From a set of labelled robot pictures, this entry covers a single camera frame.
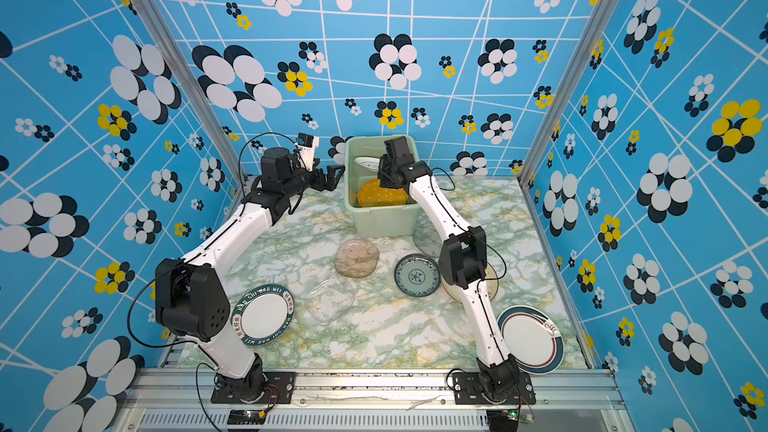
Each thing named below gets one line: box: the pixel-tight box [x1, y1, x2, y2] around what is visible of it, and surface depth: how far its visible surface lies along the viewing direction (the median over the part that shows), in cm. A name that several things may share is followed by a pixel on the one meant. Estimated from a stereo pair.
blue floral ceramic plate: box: [394, 253, 441, 297], surface depth 95 cm
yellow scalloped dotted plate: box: [357, 179, 408, 207], surface depth 114 cm
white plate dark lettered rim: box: [231, 284, 295, 346], surface depth 89 cm
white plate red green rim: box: [496, 305, 565, 375], surface depth 84 cm
